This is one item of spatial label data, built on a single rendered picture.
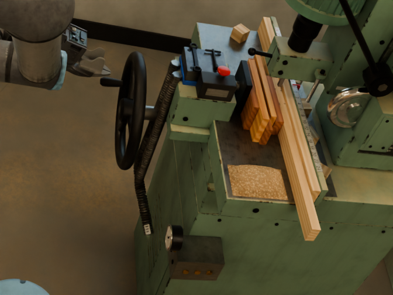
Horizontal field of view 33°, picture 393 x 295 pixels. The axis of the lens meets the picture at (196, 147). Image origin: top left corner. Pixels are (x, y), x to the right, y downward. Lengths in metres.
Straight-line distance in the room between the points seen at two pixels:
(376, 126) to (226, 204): 0.37
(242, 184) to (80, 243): 1.04
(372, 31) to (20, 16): 0.81
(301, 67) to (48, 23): 0.74
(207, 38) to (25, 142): 1.07
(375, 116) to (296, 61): 0.22
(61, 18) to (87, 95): 1.87
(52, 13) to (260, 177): 0.64
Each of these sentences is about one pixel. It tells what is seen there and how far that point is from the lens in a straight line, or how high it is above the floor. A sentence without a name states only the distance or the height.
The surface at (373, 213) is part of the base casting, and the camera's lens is 1.71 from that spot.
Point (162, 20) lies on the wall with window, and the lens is 3.04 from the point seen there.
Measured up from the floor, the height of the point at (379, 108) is 1.07.
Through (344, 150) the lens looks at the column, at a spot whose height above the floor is 0.86.
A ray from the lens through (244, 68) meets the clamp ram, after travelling 1.53.
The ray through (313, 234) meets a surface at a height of 0.92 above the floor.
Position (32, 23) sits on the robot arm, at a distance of 0.93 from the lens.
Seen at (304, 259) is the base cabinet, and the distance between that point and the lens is 1.82.
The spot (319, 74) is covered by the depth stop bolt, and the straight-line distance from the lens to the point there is 1.53.
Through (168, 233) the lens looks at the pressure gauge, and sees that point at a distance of 1.58.
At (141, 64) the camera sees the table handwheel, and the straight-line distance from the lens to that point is 1.51.
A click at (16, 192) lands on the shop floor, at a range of 2.43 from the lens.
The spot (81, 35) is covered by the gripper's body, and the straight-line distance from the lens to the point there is 1.60.
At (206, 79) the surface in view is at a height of 1.01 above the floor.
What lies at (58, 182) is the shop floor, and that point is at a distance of 2.47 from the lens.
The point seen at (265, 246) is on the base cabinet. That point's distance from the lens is 1.73.
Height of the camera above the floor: 1.91
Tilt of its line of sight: 45 degrees down
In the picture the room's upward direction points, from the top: 21 degrees clockwise
